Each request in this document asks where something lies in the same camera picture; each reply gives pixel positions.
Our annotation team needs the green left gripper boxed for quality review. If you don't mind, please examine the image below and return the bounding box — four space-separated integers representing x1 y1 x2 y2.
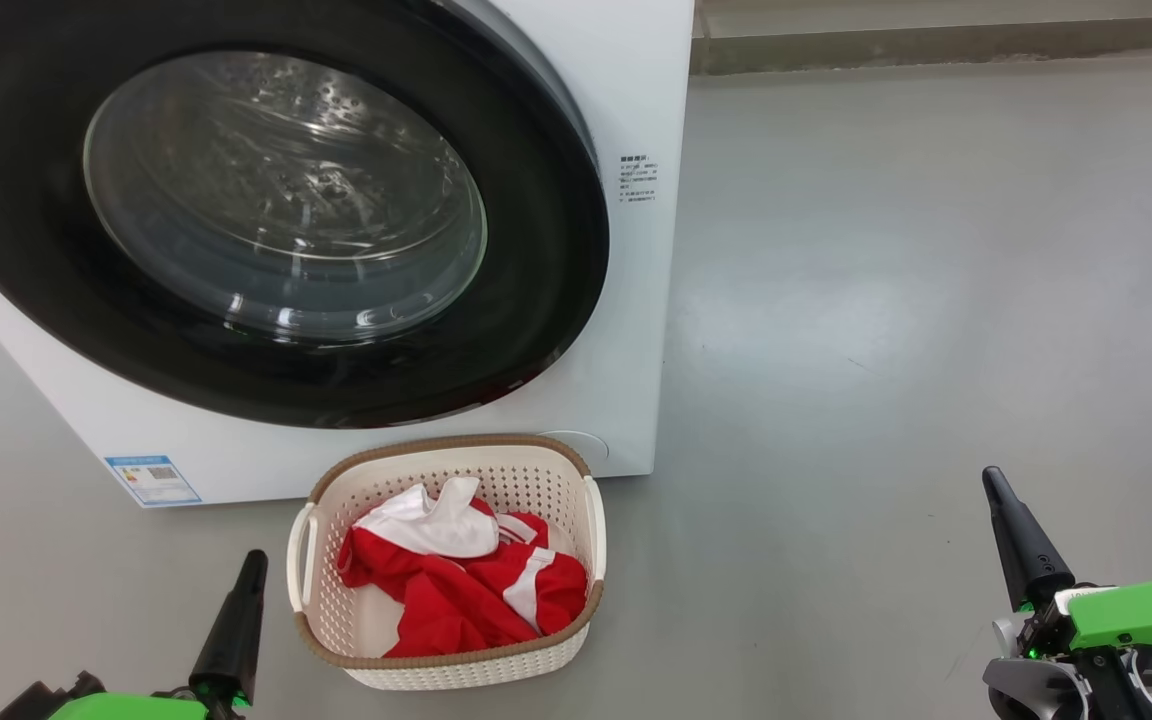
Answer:
46 550 268 720

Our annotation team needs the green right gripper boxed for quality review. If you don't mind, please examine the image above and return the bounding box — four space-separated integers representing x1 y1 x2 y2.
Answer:
982 466 1152 663

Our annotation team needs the red and white garment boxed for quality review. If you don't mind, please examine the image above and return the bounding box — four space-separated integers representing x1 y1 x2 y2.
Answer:
338 477 589 659

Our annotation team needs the black round glass washer door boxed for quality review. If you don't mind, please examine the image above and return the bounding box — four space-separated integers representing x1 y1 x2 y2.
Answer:
0 0 610 429

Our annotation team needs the cream laundry basket brown rim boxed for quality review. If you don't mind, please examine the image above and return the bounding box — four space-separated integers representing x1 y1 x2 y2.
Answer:
286 434 607 691

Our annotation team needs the white front-load washing machine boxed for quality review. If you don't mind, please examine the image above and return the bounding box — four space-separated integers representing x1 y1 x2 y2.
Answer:
0 0 695 509

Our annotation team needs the blue energy label sticker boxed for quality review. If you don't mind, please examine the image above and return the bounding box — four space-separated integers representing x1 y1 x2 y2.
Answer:
104 455 202 508

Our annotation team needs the small printed warning text label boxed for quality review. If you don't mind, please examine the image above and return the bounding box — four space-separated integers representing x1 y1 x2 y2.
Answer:
619 153 659 206

